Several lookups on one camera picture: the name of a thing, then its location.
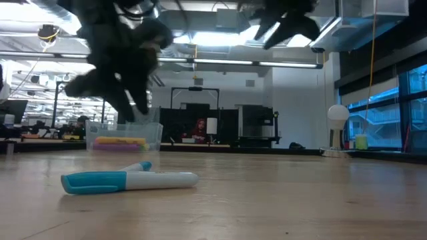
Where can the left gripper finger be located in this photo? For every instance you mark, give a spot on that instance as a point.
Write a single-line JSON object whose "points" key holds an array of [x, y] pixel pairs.
{"points": [[141, 95], [123, 103]]}

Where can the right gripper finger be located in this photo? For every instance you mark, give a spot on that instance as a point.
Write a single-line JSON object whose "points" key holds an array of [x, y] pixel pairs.
{"points": [[268, 25], [290, 31]]}

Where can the yellow highlighter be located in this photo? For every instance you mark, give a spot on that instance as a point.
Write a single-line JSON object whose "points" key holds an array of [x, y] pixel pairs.
{"points": [[120, 140]]}

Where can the clear plastic bin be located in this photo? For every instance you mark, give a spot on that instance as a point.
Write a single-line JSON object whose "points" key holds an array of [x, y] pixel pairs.
{"points": [[100, 133]]}

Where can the purple highlighter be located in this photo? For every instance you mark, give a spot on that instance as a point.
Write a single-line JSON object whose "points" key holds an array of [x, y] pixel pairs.
{"points": [[115, 147]]}

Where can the green highlighter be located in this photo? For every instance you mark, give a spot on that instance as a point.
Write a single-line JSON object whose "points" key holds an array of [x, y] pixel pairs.
{"points": [[145, 147]]}

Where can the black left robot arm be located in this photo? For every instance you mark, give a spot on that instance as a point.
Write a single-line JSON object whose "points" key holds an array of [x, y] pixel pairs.
{"points": [[100, 13]]}

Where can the person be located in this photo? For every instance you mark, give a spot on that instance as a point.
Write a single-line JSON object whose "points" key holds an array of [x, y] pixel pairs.
{"points": [[200, 130], [81, 126]]}

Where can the long ceiling light strip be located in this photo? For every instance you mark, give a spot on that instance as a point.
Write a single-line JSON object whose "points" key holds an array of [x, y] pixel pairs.
{"points": [[227, 61]]}

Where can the light blue cap pen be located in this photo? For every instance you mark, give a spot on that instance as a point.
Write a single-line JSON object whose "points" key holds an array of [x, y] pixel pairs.
{"points": [[140, 180], [140, 166]]}

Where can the white cylinder roll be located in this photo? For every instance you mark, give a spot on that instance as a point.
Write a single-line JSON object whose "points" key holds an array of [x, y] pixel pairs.
{"points": [[211, 126]]}

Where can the black machine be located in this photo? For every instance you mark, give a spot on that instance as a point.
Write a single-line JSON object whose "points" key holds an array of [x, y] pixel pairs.
{"points": [[257, 116]]}

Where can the light bulb on silver base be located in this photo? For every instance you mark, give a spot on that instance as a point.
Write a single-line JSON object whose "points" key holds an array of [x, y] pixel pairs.
{"points": [[337, 116]]}

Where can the black monitor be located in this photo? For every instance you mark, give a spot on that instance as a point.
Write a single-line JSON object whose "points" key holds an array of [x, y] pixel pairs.
{"points": [[13, 111]]}

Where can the green cup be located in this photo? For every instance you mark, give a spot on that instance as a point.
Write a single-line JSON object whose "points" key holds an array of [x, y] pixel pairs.
{"points": [[361, 142]]}

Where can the silver air duct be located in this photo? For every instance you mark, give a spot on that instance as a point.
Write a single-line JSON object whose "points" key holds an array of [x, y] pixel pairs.
{"points": [[333, 26]]}

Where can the black gantry frame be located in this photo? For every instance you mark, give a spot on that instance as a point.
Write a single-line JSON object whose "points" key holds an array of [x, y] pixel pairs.
{"points": [[55, 103], [195, 88]]}

